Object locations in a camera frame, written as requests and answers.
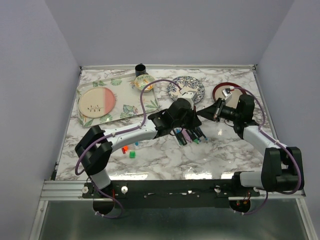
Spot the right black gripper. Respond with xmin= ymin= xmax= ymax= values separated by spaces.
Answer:
xmin=197 ymin=97 xmax=241 ymax=123

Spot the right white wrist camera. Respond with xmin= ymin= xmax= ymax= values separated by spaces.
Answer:
xmin=221 ymin=86 xmax=235 ymax=100

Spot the black cup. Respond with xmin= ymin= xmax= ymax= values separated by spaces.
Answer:
xmin=134 ymin=63 xmax=147 ymax=77

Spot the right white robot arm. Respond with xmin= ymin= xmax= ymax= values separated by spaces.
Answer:
xmin=197 ymin=94 xmax=304 ymax=196

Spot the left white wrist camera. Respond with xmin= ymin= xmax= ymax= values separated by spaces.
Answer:
xmin=180 ymin=91 xmax=198 ymax=102

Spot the green highlighter cap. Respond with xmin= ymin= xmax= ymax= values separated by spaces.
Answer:
xmin=129 ymin=151 xmax=136 ymax=159

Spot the green black highlighter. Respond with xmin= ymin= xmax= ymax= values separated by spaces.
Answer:
xmin=187 ymin=130 xmax=199 ymax=144

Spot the aluminium frame rail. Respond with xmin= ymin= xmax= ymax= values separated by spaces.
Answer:
xmin=40 ymin=180 xmax=86 ymax=201

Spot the red rimmed brown plate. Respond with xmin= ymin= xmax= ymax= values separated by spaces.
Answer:
xmin=212 ymin=82 xmax=246 ymax=108

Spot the floral rectangular tray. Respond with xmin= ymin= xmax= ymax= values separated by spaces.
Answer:
xmin=76 ymin=73 xmax=143 ymax=128

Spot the blue black highlighter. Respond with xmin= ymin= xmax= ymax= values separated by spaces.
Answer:
xmin=174 ymin=129 xmax=187 ymax=146

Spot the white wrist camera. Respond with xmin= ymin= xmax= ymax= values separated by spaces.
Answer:
xmin=180 ymin=91 xmax=198 ymax=102
xmin=221 ymin=86 xmax=235 ymax=100

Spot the pink cream round plate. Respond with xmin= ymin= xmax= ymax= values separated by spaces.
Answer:
xmin=78 ymin=86 xmax=116 ymax=119

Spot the purple translucent highlighter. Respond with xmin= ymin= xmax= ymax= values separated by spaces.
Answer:
xmin=181 ymin=129 xmax=193 ymax=143

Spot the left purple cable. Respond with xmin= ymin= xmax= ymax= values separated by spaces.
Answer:
xmin=74 ymin=79 xmax=183 ymax=220

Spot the floral yellow bowl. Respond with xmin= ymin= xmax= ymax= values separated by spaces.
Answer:
xmin=133 ymin=74 xmax=155 ymax=91

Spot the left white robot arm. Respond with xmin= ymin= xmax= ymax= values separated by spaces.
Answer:
xmin=75 ymin=98 xmax=201 ymax=198

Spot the orange black highlighter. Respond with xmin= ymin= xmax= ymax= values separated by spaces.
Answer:
xmin=193 ymin=129 xmax=202 ymax=138

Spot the blue floral plate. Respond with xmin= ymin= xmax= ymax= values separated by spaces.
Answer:
xmin=167 ymin=75 xmax=205 ymax=104

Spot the black mounting base bar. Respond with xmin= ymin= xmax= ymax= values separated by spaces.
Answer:
xmin=82 ymin=178 xmax=261 ymax=210

